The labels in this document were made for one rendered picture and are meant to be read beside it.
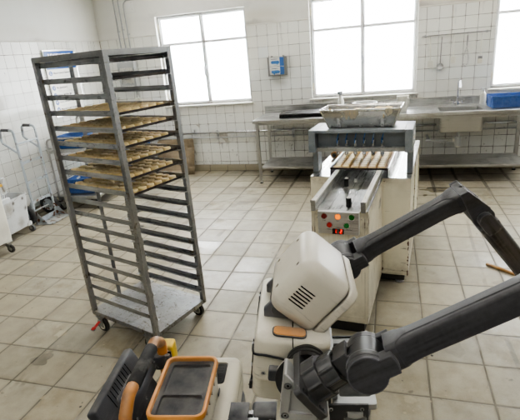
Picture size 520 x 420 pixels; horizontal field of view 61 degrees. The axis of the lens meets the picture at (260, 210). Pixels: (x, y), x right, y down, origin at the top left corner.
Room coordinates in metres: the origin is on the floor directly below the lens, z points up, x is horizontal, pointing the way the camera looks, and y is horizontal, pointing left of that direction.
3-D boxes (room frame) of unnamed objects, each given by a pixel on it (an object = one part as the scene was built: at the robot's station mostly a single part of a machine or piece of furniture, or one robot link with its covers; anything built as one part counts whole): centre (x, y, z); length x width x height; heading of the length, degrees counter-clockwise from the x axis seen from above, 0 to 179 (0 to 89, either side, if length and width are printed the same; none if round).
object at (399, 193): (3.64, -0.97, 0.42); 1.28 x 0.72 x 0.84; 157
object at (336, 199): (2.74, -0.59, 0.45); 0.70 x 0.34 x 0.90; 157
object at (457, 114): (5.81, -1.72, 0.61); 3.40 x 0.70 x 1.22; 73
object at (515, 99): (5.39, -3.08, 0.95); 0.40 x 0.30 x 0.14; 76
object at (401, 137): (3.20, -0.79, 1.01); 0.72 x 0.33 x 0.34; 67
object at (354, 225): (2.40, -0.45, 0.77); 0.24 x 0.04 x 0.14; 67
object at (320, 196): (3.36, -0.70, 0.87); 2.01 x 0.03 x 0.07; 157
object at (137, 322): (2.73, 0.83, 0.93); 0.64 x 0.51 x 1.78; 55
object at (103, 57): (2.37, 0.71, 0.97); 0.03 x 0.03 x 1.70; 55
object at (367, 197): (3.25, -0.97, 0.87); 2.01 x 0.03 x 0.07; 157
